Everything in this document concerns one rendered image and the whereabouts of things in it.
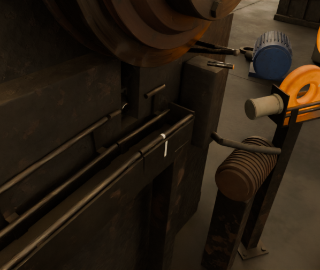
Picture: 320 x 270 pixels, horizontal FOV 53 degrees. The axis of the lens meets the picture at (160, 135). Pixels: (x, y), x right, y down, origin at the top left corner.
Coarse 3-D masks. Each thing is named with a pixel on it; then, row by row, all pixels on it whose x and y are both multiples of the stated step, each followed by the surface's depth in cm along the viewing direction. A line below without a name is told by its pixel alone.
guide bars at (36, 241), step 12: (180, 120) 75; (168, 132) 71; (156, 144) 68; (132, 156) 63; (120, 168) 60; (108, 180) 58; (96, 192) 56; (84, 204) 55; (60, 216) 52; (72, 216) 54; (48, 228) 50; (36, 240) 49; (24, 252) 47; (12, 264) 46
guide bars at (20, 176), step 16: (144, 96) 74; (112, 112) 66; (160, 112) 80; (96, 128) 63; (144, 128) 74; (64, 144) 58; (96, 144) 65; (128, 144) 72; (48, 160) 56; (96, 160) 64; (16, 176) 52; (80, 176) 61; (0, 192) 50; (0, 208) 51; (32, 208) 54; (16, 224) 52
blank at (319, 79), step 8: (296, 72) 89; (304, 72) 88; (312, 72) 89; (288, 80) 90; (296, 80) 89; (304, 80) 89; (312, 80) 90; (288, 88) 89; (296, 88) 90; (312, 88) 95; (304, 96) 97; (312, 96) 95; (288, 104) 93; (296, 104) 94; (288, 112) 95
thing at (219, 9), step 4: (216, 4) 46; (220, 4) 47; (212, 8) 46; (216, 8) 46; (220, 8) 47; (212, 12) 47; (216, 12) 47; (220, 12) 48; (212, 16) 47; (216, 16) 47
